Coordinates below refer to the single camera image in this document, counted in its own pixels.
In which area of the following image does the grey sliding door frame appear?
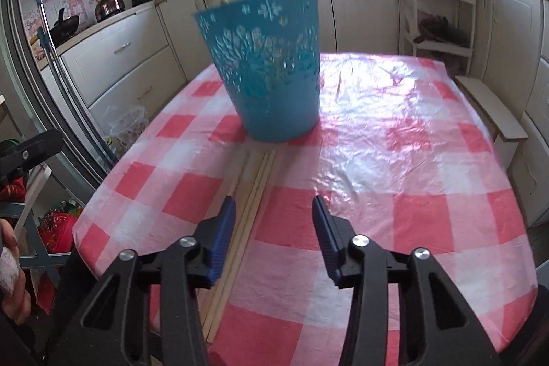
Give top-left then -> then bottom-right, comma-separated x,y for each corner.
0,0 -> 113,195

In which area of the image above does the mop pole with orange tip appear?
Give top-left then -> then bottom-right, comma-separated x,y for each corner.
31,0 -> 118,167

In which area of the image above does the steel kettle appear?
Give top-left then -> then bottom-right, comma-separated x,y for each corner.
94,0 -> 126,22

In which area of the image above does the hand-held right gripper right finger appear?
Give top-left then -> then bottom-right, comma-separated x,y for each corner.
312,194 -> 504,366

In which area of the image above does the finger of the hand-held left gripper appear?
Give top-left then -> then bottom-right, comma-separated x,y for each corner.
0,129 -> 65,189

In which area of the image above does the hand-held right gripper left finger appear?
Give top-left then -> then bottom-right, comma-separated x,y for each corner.
51,194 -> 237,366

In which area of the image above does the person's left hand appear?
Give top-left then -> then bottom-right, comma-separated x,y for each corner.
0,218 -> 32,324

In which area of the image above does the blue perforated plastic basket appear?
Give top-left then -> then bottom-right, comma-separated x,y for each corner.
194,0 -> 322,144

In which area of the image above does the black wok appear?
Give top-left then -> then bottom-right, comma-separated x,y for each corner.
48,8 -> 82,44

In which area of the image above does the red slipper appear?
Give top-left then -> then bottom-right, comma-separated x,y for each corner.
38,208 -> 79,255

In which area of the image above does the red checked tablecloth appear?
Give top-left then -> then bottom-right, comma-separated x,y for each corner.
72,51 -> 539,366

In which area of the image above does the blue and cream shoe rack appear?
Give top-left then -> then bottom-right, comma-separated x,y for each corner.
0,138 -> 79,309

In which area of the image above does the white trolley shelf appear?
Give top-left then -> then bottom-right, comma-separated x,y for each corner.
396,0 -> 478,59

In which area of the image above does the row of wooden chopsticks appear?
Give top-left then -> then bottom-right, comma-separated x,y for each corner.
201,149 -> 278,343

